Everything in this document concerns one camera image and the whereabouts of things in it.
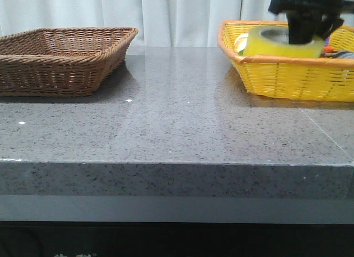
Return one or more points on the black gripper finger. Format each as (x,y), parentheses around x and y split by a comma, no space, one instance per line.
(328,26)
(301,27)

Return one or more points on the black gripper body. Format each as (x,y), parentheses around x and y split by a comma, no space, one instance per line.
(308,10)

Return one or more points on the yellow tape roll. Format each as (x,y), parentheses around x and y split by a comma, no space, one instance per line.
(274,41)

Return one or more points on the toy orange carrot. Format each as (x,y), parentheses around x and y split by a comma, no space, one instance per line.
(329,49)

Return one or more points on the yellow woven basket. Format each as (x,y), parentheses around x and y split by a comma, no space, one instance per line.
(319,79)

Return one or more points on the toy bread roll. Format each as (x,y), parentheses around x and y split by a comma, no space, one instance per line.
(240,42)

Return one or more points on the white curtain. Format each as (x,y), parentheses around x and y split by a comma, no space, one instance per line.
(160,23)

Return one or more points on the brown wicker basket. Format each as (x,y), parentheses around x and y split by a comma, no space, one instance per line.
(61,62)

